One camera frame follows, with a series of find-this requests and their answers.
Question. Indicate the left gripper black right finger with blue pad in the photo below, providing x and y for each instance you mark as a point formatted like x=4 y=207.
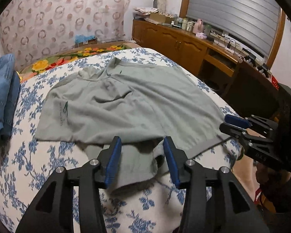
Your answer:
x=215 y=201

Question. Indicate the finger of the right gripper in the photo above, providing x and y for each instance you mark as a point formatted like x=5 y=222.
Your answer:
x=262 y=150
x=262 y=126

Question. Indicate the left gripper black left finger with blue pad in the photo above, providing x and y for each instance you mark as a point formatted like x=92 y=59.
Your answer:
x=52 y=208

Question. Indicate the grey shorts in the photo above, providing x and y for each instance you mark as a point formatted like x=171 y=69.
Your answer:
x=141 y=104

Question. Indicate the person's right hand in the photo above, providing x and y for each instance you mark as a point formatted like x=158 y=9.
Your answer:
x=276 y=186

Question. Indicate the brown wooden sideboard cabinet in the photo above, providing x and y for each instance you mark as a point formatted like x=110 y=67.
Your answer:
x=246 y=90

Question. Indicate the white power strip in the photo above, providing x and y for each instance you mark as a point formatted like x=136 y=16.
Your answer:
x=228 y=44

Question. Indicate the small pink box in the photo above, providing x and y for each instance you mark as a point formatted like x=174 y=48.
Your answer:
x=201 y=35

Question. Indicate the grey window roller blind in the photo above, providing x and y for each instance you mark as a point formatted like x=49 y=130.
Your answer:
x=252 y=21

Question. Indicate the pink bottle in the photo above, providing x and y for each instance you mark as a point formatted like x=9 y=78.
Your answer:
x=198 y=26

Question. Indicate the folded blue denim jeans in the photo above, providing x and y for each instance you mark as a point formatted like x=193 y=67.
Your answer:
x=9 y=93

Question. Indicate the colourful flower blanket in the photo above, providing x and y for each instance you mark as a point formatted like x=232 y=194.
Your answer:
x=51 y=62

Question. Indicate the cardboard box on cabinet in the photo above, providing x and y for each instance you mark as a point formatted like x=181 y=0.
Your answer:
x=162 y=17

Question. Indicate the stack of folded papers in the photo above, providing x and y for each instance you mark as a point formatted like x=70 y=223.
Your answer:
x=144 y=11

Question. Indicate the blue cloth in box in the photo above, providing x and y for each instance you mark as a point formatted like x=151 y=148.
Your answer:
x=82 y=40

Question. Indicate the patterned pink circle curtain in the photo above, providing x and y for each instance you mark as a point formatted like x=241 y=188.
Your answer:
x=36 y=29

